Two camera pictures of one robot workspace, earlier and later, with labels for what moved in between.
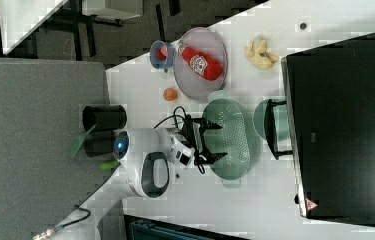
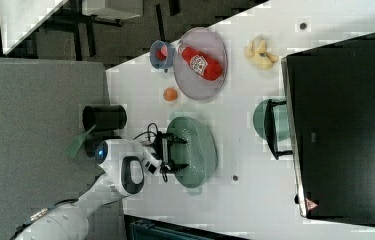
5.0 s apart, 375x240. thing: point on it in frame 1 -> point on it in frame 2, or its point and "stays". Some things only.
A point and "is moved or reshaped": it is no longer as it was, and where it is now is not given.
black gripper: x=193 y=135 -> x=162 y=148
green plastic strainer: x=232 y=138 is moved or reshaped
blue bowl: x=169 y=61 stays
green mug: x=282 y=120 stays
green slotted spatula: x=78 y=142 stays
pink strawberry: x=164 y=50 stays
